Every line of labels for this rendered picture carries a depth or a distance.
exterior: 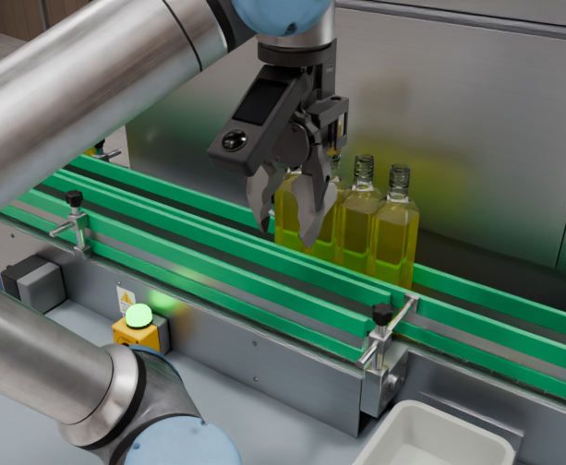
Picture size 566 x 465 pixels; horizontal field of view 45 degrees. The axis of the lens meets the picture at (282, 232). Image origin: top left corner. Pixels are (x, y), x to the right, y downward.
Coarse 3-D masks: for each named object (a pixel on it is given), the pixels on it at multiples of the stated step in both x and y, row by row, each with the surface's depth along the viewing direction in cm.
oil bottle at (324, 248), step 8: (336, 184) 104; (344, 184) 105; (336, 200) 103; (336, 208) 103; (328, 216) 104; (336, 216) 104; (328, 224) 105; (336, 224) 105; (320, 232) 107; (328, 232) 106; (336, 232) 106; (320, 240) 107; (328, 240) 106; (312, 248) 109; (320, 248) 108; (328, 248) 107; (320, 256) 109; (328, 256) 108
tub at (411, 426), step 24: (408, 408) 98; (432, 408) 97; (384, 432) 93; (408, 432) 100; (432, 432) 98; (456, 432) 95; (480, 432) 93; (360, 456) 90; (384, 456) 95; (408, 456) 99; (432, 456) 99; (456, 456) 97; (480, 456) 94; (504, 456) 90
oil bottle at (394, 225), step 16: (384, 208) 98; (400, 208) 97; (416, 208) 99; (384, 224) 99; (400, 224) 97; (416, 224) 101; (384, 240) 100; (400, 240) 99; (368, 256) 104; (384, 256) 101; (400, 256) 100; (368, 272) 105; (384, 272) 103; (400, 272) 101
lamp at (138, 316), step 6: (132, 306) 116; (138, 306) 116; (144, 306) 116; (126, 312) 115; (132, 312) 115; (138, 312) 115; (144, 312) 115; (150, 312) 116; (126, 318) 115; (132, 318) 114; (138, 318) 114; (144, 318) 115; (150, 318) 116; (126, 324) 116; (132, 324) 115; (138, 324) 115; (144, 324) 115; (150, 324) 116
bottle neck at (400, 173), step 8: (392, 168) 96; (400, 168) 98; (408, 168) 96; (392, 176) 96; (400, 176) 96; (408, 176) 96; (392, 184) 97; (400, 184) 96; (408, 184) 97; (392, 192) 97; (400, 192) 97; (392, 200) 98; (400, 200) 98
